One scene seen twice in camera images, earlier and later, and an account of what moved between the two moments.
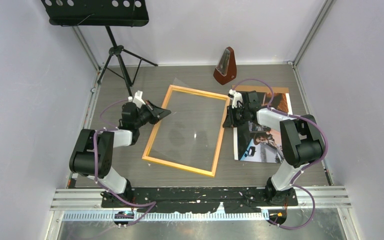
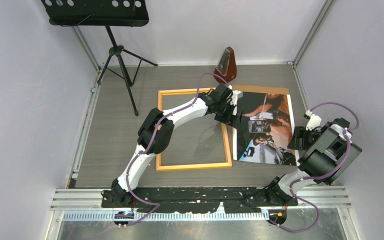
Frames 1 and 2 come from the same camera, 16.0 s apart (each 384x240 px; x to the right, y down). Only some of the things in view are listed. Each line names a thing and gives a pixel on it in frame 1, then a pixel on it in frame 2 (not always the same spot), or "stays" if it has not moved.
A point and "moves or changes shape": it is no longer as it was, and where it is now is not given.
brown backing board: (261, 89) stays
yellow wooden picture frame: (166, 101) moves or changes shape
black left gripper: (160, 113) → (235, 121)
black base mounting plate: (248, 200) stays
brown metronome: (226, 70) stays
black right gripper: (230, 121) → (300, 132)
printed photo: (255, 142) stays
